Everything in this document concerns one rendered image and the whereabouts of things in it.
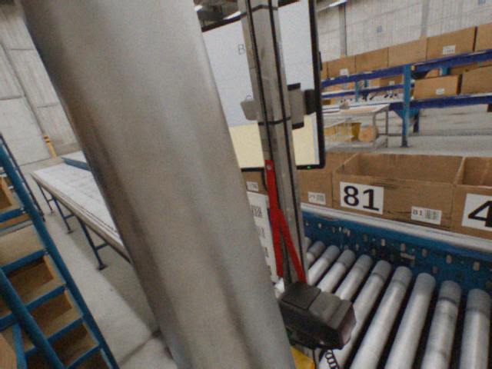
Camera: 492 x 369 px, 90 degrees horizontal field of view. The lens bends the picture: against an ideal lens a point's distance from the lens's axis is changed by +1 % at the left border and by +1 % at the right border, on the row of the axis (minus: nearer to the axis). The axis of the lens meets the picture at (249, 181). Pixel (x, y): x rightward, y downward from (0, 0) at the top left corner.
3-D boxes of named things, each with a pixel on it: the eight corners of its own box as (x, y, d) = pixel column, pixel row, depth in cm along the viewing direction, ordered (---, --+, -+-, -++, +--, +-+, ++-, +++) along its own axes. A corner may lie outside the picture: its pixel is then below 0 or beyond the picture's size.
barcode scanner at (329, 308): (349, 383, 36) (335, 327, 34) (284, 345, 45) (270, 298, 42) (365, 347, 40) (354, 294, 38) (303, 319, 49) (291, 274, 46)
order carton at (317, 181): (263, 195, 133) (258, 166, 127) (294, 177, 152) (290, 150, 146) (333, 210, 106) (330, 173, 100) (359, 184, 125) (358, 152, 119)
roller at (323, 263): (252, 340, 75) (252, 331, 73) (329, 249, 109) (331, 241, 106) (264, 353, 72) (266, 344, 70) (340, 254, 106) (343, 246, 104)
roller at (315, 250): (250, 340, 76) (240, 333, 79) (328, 249, 110) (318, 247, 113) (247, 328, 75) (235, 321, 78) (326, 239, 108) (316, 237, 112)
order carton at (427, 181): (333, 210, 106) (330, 173, 100) (358, 184, 125) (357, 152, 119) (449, 233, 79) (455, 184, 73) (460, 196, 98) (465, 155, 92)
